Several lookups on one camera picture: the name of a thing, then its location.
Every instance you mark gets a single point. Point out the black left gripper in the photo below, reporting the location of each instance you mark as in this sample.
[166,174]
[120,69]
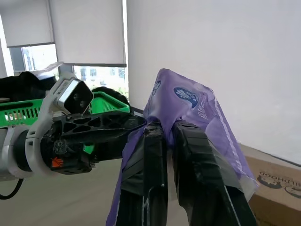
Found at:
[68,155]

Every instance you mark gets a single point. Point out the white roller blind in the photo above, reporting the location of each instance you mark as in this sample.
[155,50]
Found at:
[28,21]
[89,30]

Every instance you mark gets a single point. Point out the purple tissue pack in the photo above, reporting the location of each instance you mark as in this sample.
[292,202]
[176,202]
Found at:
[188,101]

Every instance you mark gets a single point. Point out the green plastic basket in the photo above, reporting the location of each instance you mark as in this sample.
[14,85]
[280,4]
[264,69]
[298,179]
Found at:
[14,115]

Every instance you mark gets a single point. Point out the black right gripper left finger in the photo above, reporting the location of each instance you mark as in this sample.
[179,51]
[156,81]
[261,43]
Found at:
[150,164]

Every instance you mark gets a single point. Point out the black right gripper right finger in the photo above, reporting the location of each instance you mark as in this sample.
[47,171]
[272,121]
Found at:
[197,169]

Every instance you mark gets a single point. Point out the black bag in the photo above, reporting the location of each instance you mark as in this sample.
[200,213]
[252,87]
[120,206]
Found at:
[21,87]

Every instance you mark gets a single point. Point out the black rounded object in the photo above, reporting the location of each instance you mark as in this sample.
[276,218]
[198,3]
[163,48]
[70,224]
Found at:
[113,93]

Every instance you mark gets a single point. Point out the brown cardboard box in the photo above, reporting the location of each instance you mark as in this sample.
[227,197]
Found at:
[277,204]

